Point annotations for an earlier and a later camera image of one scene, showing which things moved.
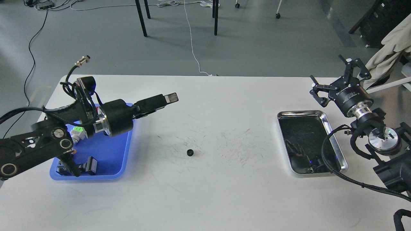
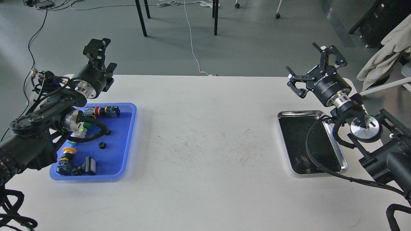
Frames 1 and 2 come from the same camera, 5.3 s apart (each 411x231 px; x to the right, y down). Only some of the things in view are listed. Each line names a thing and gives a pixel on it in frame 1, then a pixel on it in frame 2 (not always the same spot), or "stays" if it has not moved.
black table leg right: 215,14 stays
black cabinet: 382,16 stays
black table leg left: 141,16 stays
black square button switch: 90,166 stays
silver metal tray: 303,132 stays
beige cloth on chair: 382,62 stays
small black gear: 190,152 -> 102,145
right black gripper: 348,95 -> 332,89
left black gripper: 118,115 -> 91,82
